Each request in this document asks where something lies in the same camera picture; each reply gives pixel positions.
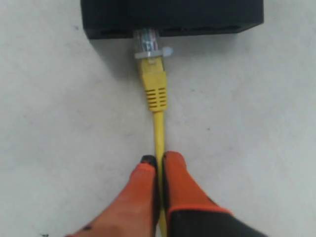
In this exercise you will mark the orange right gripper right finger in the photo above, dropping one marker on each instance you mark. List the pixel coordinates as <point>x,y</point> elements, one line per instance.
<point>188,209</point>

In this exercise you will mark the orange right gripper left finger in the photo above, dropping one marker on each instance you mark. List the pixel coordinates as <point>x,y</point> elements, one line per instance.
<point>134,212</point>

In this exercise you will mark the small black electronic box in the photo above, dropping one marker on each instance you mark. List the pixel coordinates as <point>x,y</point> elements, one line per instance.
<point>118,19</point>

